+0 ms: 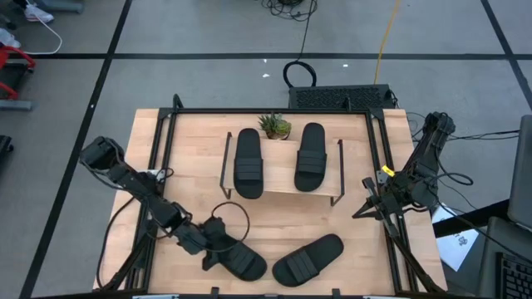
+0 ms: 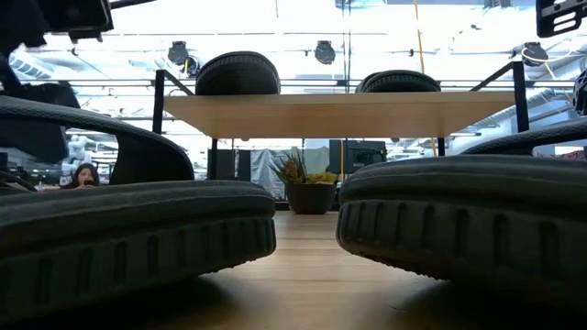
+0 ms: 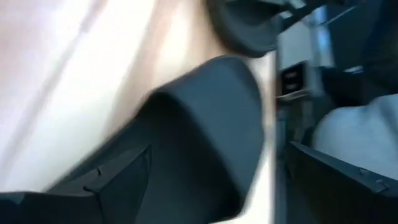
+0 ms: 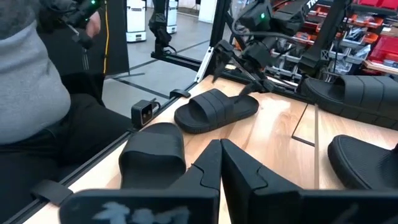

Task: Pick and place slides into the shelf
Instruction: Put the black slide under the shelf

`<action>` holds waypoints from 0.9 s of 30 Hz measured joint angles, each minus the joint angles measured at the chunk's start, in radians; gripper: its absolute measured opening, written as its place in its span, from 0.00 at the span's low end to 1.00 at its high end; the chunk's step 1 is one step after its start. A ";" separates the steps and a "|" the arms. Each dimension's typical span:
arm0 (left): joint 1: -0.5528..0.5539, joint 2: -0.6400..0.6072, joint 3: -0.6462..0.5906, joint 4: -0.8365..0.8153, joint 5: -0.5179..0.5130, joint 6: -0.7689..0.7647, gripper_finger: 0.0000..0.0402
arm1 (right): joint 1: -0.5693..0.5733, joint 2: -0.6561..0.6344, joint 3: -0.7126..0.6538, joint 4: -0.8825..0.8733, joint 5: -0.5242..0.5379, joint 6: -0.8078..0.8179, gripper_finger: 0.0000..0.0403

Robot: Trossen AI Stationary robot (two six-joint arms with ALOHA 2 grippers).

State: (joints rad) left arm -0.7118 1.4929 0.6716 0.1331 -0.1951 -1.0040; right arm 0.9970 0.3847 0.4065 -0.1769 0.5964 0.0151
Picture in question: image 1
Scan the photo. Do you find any black coiled cable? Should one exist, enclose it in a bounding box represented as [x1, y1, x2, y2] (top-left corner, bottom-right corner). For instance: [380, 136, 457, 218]
[282, 0, 319, 89]

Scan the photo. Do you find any yellow cable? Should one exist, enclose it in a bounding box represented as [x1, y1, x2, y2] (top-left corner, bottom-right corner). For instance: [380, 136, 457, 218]
[372, 0, 402, 86]

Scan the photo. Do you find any grey laptop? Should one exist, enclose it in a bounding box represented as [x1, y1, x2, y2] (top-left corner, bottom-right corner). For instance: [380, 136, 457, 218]
[476, 115, 532, 299]

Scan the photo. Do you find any white paper sheet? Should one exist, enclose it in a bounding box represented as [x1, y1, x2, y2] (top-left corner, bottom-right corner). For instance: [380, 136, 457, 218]
[431, 205, 480, 272]

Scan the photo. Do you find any wooden shelf with black frame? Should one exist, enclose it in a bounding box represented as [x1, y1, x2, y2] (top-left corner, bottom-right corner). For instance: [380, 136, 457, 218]
[219, 131, 346, 208]

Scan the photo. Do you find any red metal cart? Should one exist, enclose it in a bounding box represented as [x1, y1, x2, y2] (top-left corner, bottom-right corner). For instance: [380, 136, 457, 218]
[0, 44, 37, 111]

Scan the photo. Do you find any potted green succulent plant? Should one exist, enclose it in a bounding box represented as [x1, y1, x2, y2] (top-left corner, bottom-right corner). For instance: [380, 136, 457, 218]
[257, 112, 293, 141]

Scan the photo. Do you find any black desk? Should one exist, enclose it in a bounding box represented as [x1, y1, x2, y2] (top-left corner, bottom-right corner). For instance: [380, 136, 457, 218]
[431, 198, 511, 238]

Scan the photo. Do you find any black rubber slide sandal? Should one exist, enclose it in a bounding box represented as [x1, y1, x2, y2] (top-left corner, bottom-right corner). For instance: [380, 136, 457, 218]
[232, 127, 265, 200]
[201, 215, 268, 282]
[293, 121, 328, 194]
[271, 233, 345, 288]

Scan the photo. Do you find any long black arm cable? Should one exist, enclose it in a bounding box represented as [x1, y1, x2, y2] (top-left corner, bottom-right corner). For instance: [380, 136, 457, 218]
[95, 194, 139, 290]

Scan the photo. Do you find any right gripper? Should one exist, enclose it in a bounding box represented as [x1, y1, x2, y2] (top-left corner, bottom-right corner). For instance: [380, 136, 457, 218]
[352, 176, 402, 240]

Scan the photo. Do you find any tangled black cable bundle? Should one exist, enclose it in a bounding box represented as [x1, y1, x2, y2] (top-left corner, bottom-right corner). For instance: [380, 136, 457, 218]
[260, 0, 319, 22]

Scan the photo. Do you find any black metal table frame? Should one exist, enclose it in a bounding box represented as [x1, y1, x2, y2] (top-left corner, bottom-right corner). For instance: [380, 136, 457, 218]
[95, 93, 448, 299]

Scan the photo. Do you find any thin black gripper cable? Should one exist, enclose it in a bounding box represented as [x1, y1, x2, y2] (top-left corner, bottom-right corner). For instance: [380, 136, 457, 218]
[182, 201, 251, 254]

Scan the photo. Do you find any black perforated computer tower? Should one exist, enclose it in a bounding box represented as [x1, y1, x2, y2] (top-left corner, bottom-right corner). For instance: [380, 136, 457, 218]
[288, 84, 396, 111]

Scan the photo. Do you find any person's white shoe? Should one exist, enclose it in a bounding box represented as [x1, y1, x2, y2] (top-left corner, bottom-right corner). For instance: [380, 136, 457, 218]
[0, 27, 22, 49]
[22, 2, 55, 24]

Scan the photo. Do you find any white cable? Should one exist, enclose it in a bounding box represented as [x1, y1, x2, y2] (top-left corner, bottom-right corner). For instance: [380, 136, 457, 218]
[24, 0, 64, 56]

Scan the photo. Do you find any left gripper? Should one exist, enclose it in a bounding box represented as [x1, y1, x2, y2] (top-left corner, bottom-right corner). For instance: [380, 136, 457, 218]
[173, 215, 228, 272]

